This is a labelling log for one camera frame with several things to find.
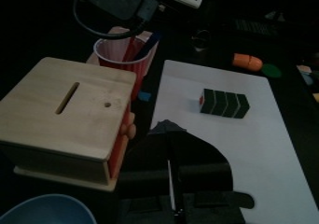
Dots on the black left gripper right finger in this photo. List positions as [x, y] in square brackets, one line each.
[203, 178]

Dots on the green toy food piece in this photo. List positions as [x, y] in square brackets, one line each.
[271, 70]

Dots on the orange toy food piece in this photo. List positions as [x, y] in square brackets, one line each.
[247, 61]

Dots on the black round canister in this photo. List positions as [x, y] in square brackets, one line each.
[202, 39]

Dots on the blue stick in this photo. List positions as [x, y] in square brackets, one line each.
[146, 47]

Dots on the dark green toy sushi roll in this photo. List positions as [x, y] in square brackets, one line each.
[224, 103]

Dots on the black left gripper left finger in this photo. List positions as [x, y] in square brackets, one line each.
[146, 171]

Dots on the red toy knife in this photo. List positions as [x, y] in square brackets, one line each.
[130, 49]

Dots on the small blue cube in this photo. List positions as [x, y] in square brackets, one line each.
[144, 96]

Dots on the white cutting board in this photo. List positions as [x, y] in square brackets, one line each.
[258, 146]

